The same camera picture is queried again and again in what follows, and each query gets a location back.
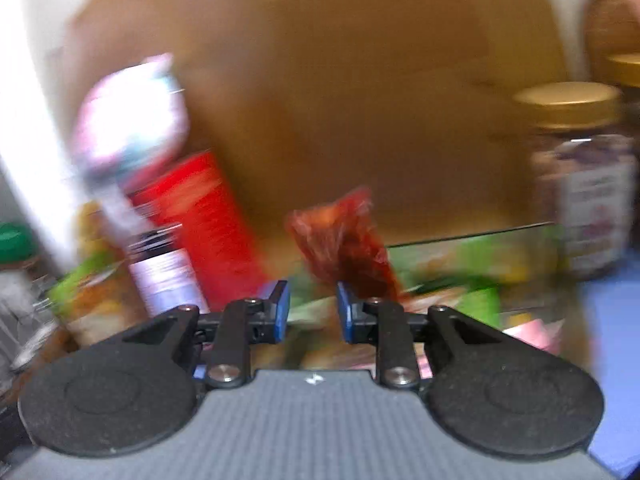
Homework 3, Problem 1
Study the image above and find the red gift box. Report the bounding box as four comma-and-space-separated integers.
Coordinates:
132, 152, 268, 311

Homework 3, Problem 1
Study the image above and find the red snack packet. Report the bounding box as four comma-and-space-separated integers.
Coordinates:
285, 188, 400, 301

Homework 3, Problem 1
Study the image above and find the pink blue plush toy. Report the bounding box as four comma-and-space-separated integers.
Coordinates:
70, 53, 190, 244

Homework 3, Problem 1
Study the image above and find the blue printed tablecloth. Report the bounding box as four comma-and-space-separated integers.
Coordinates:
582, 255, 639, 478

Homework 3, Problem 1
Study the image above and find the green brown snack bag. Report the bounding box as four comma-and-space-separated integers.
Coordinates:
49, 202, 148, 347

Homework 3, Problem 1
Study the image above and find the black sheep tin box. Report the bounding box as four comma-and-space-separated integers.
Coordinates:
249, 222, 591, 376

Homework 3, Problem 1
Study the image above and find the black smartphone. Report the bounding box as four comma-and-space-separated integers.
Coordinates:
127, 223, 209, 318

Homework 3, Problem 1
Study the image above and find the green cloth bag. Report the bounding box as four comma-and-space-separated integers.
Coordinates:
0, 222, 38, 266

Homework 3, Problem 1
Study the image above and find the nut jar gold lid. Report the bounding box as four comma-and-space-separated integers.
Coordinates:
514, 81, 637, 280
606, 53, 640, 127

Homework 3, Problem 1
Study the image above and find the round wooden board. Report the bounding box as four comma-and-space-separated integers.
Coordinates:
582, 0, 639, 82

